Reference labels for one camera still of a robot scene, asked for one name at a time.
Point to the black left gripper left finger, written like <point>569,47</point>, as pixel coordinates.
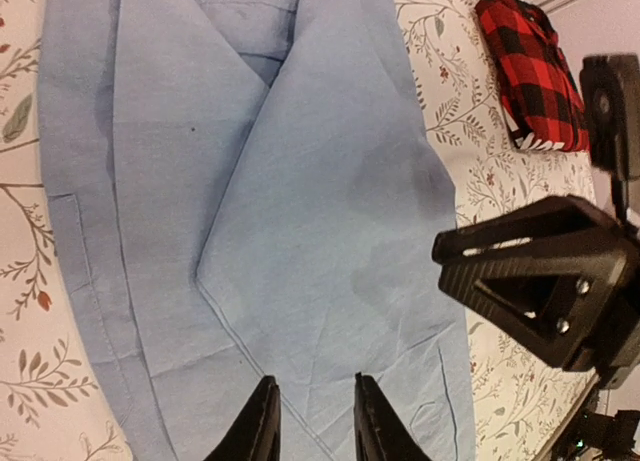
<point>255,434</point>

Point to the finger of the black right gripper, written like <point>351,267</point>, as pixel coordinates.
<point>554,275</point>

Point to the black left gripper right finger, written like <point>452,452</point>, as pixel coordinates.
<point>380,435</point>

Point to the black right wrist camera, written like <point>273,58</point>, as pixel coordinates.
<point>610,88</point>

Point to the light blue long sleeve shirt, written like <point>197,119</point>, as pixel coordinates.
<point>241,188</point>

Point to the red black plaid folded shirt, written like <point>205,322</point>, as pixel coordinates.
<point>543,107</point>

